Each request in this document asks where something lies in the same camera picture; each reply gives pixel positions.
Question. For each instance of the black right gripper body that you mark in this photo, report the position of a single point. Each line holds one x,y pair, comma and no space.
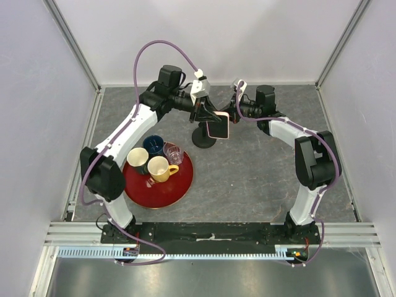
235,117

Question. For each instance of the red round tray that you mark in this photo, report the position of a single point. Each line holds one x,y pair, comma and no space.
144,191

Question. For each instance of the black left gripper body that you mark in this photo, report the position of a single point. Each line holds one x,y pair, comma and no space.
196,106

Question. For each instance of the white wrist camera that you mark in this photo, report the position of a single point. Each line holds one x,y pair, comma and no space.
239,86
200,86

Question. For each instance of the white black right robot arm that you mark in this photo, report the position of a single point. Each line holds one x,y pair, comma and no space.
317,163

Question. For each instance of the phone with pink case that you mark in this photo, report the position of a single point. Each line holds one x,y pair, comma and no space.
219,129

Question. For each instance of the black phone stand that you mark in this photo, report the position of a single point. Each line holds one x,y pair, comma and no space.
200,137

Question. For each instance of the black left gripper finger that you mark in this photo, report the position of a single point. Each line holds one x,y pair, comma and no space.
208,117
208,106

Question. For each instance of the cream and green mug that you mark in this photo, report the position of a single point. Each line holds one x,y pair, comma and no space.
138,159

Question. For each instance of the yellow mug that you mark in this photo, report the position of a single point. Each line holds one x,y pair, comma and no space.
160,169

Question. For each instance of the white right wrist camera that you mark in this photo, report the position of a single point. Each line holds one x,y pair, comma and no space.
239,86

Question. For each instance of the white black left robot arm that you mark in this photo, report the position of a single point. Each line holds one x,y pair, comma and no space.
100,166

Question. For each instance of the clear drinking glass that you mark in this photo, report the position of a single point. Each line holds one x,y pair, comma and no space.
173,153

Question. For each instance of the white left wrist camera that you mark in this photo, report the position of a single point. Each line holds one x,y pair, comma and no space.
200,86

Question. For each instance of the aluminium frame rail front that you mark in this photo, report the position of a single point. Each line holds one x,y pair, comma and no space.
337,235

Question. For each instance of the aluminium frame post right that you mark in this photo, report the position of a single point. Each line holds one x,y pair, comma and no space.
342,41

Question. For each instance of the aluminium frame post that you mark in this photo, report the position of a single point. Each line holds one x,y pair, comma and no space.
61,22
342,41

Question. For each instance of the light blue cable duct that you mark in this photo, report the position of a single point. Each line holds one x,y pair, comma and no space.
121,253

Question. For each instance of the dark blue mug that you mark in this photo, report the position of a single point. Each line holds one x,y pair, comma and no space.
154,146

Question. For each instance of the aluminium frame post left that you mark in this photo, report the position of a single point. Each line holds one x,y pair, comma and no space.
61,22

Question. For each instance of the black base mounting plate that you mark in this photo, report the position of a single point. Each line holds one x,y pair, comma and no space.
161,233

